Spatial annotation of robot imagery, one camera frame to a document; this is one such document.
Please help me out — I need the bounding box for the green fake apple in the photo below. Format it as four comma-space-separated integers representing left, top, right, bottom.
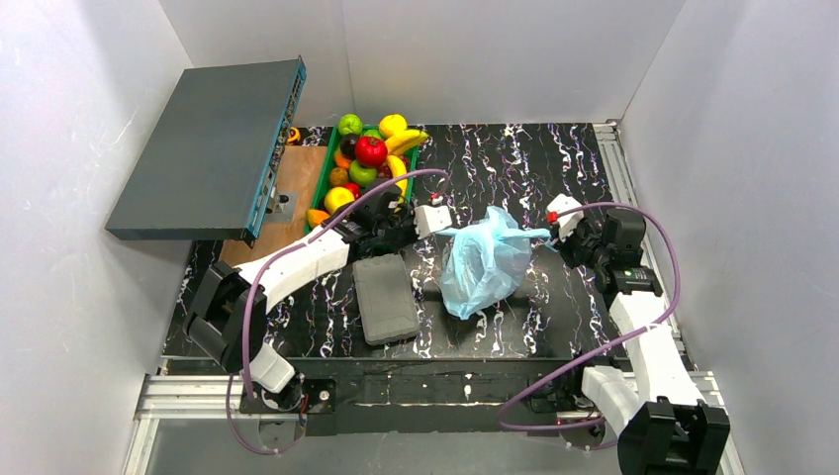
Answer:
348, 160, 378, 188

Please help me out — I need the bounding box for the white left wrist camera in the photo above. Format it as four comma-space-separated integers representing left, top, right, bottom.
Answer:
414, 193, 452, 239

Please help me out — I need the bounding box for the red fake apple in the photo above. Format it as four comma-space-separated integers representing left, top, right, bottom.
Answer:
354, 136, 388, 168

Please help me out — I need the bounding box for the orange fake mango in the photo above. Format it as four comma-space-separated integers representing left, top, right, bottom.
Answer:
306, 209, 331, 229

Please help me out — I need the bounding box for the green plastic fruit crate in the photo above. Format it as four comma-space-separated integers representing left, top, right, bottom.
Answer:
305, 125, 420, 232

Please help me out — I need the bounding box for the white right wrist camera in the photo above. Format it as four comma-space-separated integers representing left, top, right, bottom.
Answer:
546, 194, 584, 241

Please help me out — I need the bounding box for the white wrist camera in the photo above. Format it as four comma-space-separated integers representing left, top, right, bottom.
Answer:
546, 194, 584, 241
414, 193, 452, 239

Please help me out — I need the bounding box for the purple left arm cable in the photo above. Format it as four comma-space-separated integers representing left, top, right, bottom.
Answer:
225, 168, 452, 457

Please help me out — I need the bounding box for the light blue plastic bag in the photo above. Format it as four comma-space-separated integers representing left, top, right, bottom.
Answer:
437, 206, 550, 320

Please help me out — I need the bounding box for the dark grey network switch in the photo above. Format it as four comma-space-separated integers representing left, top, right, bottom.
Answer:
105, 57, 307, 244

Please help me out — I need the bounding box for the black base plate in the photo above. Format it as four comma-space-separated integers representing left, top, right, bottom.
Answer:
238, 356, 657, 437

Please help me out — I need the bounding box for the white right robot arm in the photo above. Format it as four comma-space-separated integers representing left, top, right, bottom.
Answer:
552, 208, 730, 474

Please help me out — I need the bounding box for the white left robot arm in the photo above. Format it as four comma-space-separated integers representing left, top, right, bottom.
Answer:
182, 185, 451, 393

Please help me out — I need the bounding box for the aluminium frame rail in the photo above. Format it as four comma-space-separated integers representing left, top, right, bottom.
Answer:
122, 375, 303, 474

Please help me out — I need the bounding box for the yellow fake lemon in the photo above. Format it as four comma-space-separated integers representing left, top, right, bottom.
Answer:
324, 186, 355, 215

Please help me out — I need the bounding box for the yellow fake banana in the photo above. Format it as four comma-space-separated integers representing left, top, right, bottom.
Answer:
385, 129, 429, 156
386, 155, 409, 197

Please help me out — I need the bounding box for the wooden board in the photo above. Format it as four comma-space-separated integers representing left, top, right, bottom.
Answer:
220, 145, 327, 266

